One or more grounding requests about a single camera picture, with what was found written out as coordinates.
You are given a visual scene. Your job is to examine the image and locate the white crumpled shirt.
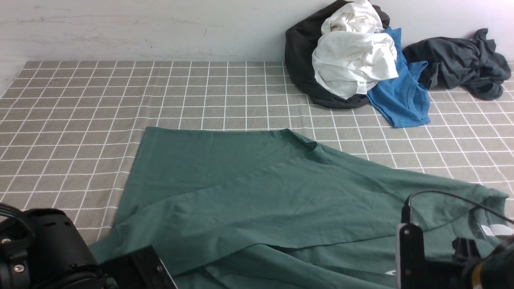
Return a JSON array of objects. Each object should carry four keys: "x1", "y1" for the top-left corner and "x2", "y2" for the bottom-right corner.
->
[{"x1": 312, "y1": 0, "x2": 398, "y2": 99}]

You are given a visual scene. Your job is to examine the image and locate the dark grey crumpled shirt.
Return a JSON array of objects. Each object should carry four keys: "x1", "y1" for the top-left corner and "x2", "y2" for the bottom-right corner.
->
[{"x1": 402, "y1": 28, "x2": 512, "y2": 101}]

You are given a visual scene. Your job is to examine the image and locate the green long-sleeved shirt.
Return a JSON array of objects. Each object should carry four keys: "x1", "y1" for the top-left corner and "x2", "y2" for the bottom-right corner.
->
[{"x1": 90, "y1": 127, "x2": 508, "y2": 289}]

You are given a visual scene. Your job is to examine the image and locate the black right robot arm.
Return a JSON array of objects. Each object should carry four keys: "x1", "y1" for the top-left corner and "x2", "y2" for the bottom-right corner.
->
[{"x1": 396, "y1": 223, "x2": 514, "y2": 289}]

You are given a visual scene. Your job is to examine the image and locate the grey checkered tablecloth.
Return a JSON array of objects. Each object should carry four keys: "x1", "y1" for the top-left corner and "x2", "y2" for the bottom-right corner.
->
[{"x1": 0, "y1": 61, "x2": 514, "y2": 243}]

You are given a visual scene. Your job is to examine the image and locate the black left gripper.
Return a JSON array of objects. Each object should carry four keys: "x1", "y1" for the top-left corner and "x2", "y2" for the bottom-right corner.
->
[{"x1": 100, "y1": 246, "x2": 178, "y2": 289}]

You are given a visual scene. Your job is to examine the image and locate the blue shirt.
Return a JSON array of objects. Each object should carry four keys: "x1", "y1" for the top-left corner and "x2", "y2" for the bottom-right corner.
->
[{"x1": 367, "y1": 28, "x2": 431, "y2": 128}]

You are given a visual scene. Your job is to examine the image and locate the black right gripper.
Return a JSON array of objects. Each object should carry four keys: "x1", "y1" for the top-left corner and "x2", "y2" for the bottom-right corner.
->
[{"x1": 396, "y1": 223, "x2": 482, "y2": 289}]

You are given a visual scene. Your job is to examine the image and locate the black cable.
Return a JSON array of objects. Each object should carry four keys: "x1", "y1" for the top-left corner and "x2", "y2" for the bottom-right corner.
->
[{"x1": 402, "y1": 190, "x2": 514, "y2": 225}]

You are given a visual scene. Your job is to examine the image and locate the black garment in pile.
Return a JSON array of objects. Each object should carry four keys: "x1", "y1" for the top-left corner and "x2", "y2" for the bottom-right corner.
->
[{"x1": 285, "y1": 0, "x2": 390, "y2": 109}]

